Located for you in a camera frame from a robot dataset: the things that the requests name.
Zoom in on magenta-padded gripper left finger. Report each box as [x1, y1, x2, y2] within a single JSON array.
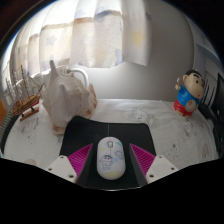
[[45, 143, 94, 186]]

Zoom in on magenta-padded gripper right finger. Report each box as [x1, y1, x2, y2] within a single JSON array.
[[129, 143, 179, 187]]

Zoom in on white cartoon-print computer mouse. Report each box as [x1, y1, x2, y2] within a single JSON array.
[[96, 136, 127, 181]]

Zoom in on black mouse pad green lines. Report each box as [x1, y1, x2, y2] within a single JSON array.
[[59, 115, 157, 189]]

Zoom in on white printed tablecloth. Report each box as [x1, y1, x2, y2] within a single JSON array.
[[3, 98, 223, 191]]

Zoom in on large white conch shell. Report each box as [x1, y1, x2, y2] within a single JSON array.
[[40, 59, 98, 135]]

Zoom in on wooden model sailing ship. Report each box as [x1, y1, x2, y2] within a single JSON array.
[[4, 64, 46, 123]]

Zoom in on cartoon boy figurine blue shirt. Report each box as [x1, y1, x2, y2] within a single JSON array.
[[173, 68, 206, 117]]

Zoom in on black router with antennas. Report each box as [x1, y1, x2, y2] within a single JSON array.
[[199, 78, 219, 121]]

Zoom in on white star-print curtain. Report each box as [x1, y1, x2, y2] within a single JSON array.
[[9, 0, 153, 78]]

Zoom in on white wall shelf unit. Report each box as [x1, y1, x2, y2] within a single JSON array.
[[194, 19, 224, 84]]

